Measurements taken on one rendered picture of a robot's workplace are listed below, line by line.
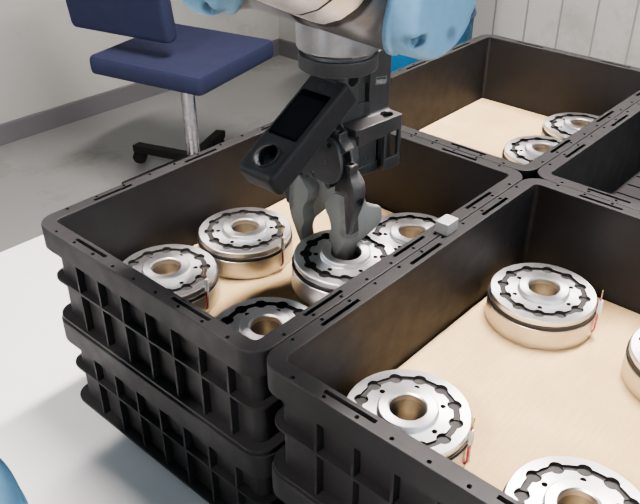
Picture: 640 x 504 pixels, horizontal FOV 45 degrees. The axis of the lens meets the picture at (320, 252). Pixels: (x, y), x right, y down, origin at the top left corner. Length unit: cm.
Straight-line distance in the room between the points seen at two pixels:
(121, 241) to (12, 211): 202
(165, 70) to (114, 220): 171
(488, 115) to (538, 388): 62
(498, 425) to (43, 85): 292
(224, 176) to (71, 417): 31
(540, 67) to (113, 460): 83
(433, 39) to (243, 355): 26
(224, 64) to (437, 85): 141
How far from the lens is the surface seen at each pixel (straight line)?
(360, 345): 65
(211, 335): 60
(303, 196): 76
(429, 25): 48
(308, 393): 54
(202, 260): 82
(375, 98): 73
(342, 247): 74
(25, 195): 293
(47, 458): 86
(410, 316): 70
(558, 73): 125
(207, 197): 89
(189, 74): 245
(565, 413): 70
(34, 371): 97
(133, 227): 83
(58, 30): 339
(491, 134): 119
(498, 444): 66
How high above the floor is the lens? 130
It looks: 32 degrees down
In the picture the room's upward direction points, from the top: straight up
